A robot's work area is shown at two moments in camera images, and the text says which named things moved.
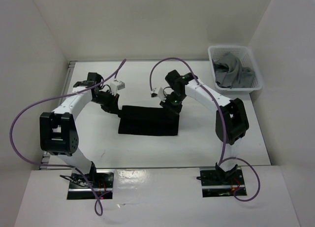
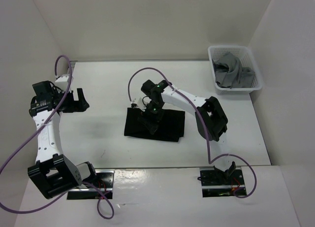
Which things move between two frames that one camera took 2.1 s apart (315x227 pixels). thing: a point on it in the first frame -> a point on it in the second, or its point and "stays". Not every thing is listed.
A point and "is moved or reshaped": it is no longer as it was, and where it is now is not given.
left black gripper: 112,106 -> 78,106
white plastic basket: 235,70 stays
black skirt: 148,120 is moved or reshaped
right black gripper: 166,105 -> 145,115
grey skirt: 229,73 stays
